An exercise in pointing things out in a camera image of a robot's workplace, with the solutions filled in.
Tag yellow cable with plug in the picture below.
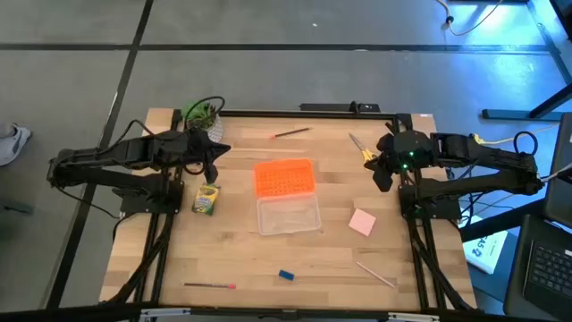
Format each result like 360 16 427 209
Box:
468 123 559 147

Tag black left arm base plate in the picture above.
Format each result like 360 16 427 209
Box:
114 176 184 215

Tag white box with blue print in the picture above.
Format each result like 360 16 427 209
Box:
462 214 509 275

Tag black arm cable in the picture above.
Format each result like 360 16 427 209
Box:
513 130 539 156
183 95 226 131

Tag black horizontal bar with brackets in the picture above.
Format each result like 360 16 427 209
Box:
0 301 572 322

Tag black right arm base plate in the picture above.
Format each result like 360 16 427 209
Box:
399 182 461 220

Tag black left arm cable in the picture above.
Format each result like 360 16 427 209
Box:
183 95 226 131

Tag person's shoe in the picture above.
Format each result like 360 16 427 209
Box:
0 123 32 167

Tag dark laptop screen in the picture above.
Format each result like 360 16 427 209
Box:
543 111 572 229

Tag black desk leg frame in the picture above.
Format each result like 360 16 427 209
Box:
481 0 572 122

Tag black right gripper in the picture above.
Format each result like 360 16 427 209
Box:
364 129 433 174

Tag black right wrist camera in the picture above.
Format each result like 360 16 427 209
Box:
373 167 395 193

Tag pink sticky note pad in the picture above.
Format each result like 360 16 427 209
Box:
348 208 377 237

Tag black aluminium table frame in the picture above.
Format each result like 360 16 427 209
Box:
100 109 479 314

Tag black pen with red cap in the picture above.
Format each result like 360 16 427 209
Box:
182 281 237 290

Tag black table-level camera mount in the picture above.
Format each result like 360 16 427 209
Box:
299 101 382 114

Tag yellow handled scissors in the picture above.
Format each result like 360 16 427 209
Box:
348 132 380 167

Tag green plant in patterned pot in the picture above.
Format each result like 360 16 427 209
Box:
181 98 224 144

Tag green yellow crayon box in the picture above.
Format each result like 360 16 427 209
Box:
191 182 222 216

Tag black diagonal bar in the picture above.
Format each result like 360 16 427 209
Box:
459 199 549 242

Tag beige floor cable with plug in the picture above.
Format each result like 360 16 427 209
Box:
435 0 504 38

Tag clear plastic pencil box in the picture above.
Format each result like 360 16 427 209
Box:
256 192 323 237

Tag orange plastic box lid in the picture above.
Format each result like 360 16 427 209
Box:
253 157 316 199

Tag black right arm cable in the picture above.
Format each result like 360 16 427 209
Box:
513 130 539 156

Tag dark pencil with red eraser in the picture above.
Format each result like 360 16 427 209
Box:
269 127 313 140

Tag black laptop keyboard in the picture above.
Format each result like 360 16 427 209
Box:
503 213 572 321

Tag light wooden pencil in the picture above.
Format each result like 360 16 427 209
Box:
355 260 397 289

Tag white cable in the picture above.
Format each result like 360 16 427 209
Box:
459 163 572 211

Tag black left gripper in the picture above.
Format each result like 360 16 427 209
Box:
176 128 232 167

